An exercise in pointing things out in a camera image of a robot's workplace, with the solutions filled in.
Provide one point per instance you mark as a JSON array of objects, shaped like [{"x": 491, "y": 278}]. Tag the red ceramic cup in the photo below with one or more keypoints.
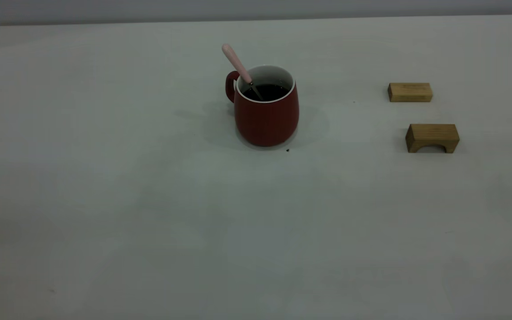
[{"x": 267, "y": 122}]

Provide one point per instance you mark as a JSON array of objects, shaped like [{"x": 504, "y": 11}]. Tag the flat rectangular wooden block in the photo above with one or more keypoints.
[{"x": 409, "y": 92}]

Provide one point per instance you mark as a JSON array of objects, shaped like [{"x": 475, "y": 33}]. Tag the arched wooden block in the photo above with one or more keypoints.
[{"x": 431, "y": 132}]

